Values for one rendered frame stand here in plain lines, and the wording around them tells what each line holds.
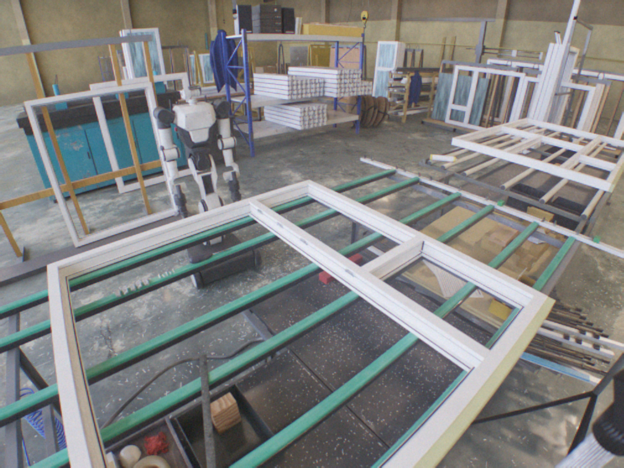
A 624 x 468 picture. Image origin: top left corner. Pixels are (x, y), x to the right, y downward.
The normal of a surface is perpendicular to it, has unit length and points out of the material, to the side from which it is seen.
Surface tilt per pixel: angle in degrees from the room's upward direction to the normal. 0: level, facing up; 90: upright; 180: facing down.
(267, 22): 90
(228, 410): 90
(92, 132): 90
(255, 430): 0
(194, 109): 45
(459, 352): 90
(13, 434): 0
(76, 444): 0
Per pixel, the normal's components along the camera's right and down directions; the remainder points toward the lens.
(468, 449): 0.00, -0.86
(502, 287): -0.78, 0.32
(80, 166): 0.63, 0.40
